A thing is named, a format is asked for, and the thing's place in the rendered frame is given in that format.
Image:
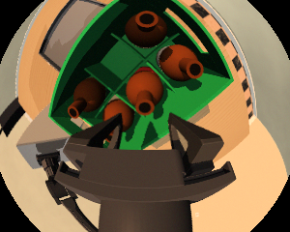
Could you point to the green plastic crate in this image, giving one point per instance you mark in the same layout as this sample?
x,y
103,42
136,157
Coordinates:
x,y
100,52

